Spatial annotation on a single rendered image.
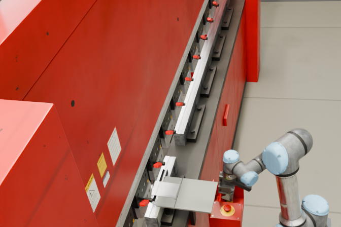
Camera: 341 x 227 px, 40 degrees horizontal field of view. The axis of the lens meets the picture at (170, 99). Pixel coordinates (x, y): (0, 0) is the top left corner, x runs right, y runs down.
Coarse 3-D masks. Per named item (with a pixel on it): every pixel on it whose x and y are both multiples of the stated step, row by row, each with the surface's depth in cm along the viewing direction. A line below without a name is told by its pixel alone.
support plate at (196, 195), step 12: (168, 180) 228; (180, 180) 227; (192, 180) 226; (180, 192) 222; (192, 192) 221; (204, 192) 220; (156, 204) 218; (168, 204) 217; (180, 204) 216; (192, 204) 215; (204, 204) 214
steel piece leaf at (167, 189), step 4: (160, 184) 226; (164, 184) 226; (168, 184) 226; (172, 184) 226; (176, 184) 225; (180, 184) 224; (160, 188) 224; (164, 188) 224; (168, 188) 224; (172, 188) 224; (176, 188) 223; (156, 192) 223; (160, 192) 223; (164, 192) 222; (168, 192) 222; (172, 192) 222; (176, 192) 222; (164, 196) 221; (168, 196) 220; (172, 196) 220; (176, 196) 218
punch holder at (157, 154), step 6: (156, 138) 203; (156, 144) 203; (156, 150) 204; (162, 150) 212; (150, 156) 196; (156, 156) 204; (162, 156) 213; (150, 162) 196; (150, 168) 199; (156, 168) 205; (150, 174) 202; (156, 174) 205; (150, 180) 205
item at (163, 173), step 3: (162, 168) 235; (162, 171) 234; (165, 171) 233; (159, 174) 232; (162, 174) 233; (165, 174) 232; (159, 177) 230; (162, 177) 231; (159, 180) 229; (153, 195) 222; (153, 198) 221; (153, 201) 221; (156, 201) 220
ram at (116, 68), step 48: (96, 0) 135; (144, 0) 175; (192, 0) 251; (96, 48) 137; (144, 48) 179; (48, 96) 112; (96, 96) 139; (144, 96) 183; (96, 144) 142; (144, 144) 187
